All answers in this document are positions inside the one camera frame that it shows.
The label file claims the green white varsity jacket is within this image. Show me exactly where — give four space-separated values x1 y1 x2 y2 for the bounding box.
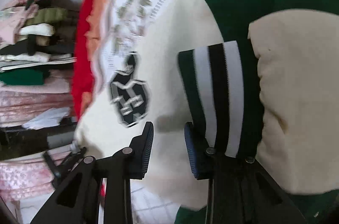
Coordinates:
75 0 338 223

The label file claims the stacked folded clothes pile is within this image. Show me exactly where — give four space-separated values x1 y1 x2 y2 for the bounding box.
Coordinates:
1 0 78 201

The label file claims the white quilted bed cover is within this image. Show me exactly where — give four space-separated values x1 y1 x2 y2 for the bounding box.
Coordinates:
92 0 255 224

